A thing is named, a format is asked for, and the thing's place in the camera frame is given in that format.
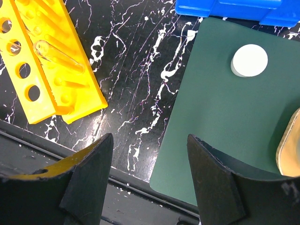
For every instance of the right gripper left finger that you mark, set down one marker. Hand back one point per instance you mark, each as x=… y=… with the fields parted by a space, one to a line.
x=69 y=192

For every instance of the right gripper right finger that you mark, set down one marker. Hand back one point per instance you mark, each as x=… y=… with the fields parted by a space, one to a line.
x=230 y=192

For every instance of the yellow test tube rack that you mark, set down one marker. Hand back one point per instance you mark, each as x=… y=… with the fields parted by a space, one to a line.
x=45 y=89

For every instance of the blue plastic compartment bin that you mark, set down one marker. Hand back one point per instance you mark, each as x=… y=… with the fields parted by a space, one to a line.
x=284 y=13

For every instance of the green mat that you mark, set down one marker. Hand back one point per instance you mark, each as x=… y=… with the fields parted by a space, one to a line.
x=242 y=117

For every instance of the white round cap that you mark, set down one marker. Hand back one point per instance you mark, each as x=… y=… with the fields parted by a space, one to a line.
x=249 y=61

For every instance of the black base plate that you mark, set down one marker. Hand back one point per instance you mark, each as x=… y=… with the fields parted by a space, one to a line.
x=129 y=200

